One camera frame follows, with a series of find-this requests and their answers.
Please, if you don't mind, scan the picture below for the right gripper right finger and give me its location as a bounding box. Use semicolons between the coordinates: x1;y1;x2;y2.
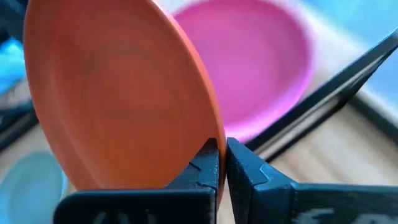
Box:
226;136;398;224

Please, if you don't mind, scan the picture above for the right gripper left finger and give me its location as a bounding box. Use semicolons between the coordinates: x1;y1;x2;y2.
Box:
52;138;221;224

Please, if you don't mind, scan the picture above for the black metal dish rack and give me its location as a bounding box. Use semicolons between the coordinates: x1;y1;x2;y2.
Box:
245;0;398;162

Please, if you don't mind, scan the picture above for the black aluminium rail frame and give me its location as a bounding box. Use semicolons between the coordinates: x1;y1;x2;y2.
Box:
0;102;40;152
349;93;398;144

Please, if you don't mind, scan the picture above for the magenta plate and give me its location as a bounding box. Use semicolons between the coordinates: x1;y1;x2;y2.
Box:
172;0;313;144

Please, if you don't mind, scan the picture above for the orange plate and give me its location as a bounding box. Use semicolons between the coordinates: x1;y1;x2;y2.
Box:
23;0;227;206

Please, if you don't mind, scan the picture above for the green plate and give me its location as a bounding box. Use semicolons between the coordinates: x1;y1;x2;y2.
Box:
0;151;69;224

